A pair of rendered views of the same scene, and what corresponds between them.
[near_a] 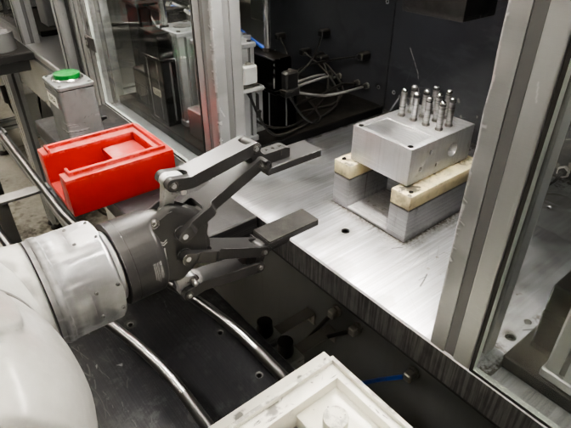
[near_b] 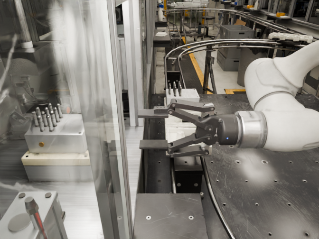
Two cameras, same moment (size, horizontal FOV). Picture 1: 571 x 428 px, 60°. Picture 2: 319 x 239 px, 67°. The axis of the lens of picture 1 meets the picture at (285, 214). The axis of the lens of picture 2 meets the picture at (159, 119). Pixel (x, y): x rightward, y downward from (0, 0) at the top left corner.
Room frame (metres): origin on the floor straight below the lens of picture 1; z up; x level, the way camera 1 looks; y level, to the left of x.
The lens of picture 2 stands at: (0.83, 0.32, 1.31)
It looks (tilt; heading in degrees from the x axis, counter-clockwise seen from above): 29 degrees down; 219
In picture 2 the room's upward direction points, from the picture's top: straight up
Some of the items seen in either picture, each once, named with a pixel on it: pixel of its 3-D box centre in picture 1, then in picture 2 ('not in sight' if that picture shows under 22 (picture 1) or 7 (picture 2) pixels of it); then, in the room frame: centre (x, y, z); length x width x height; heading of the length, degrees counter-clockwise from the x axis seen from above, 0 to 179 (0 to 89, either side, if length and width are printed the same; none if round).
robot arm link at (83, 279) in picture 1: (78, 278); (246, 129); (0.31, 0.17, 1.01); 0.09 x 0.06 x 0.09; 39
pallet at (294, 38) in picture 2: not in sight; (289, 40); (-1.80, -0.19, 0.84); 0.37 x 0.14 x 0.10; 97
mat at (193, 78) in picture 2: not in sight; (179, 53); (-3.47, -2.57, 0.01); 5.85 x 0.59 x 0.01; 39
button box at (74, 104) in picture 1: (80, 109); not in sight; (0.79, 0.34, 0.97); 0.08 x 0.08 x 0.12; 39
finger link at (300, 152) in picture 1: (286, 156); (153, 113); (0.45, 0.00, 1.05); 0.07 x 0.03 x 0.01; 129
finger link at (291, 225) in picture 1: (286, 227); (153, 144); (0.45, 0.00, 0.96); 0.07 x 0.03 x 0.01; 129
